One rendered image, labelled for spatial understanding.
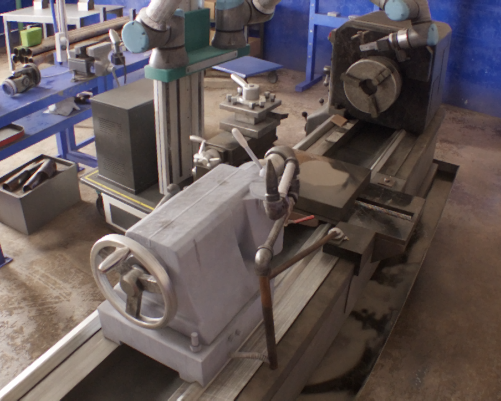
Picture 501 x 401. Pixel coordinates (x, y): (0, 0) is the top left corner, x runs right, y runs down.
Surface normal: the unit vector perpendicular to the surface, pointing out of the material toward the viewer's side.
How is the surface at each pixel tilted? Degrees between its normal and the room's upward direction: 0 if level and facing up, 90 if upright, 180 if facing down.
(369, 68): 90
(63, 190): 90
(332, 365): 0
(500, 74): 90
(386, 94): 90
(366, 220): 0
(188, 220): 0
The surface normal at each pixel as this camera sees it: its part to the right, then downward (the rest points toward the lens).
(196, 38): 0.84, 0.29
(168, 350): -0.47, 0.42
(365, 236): 0.04, -0.87
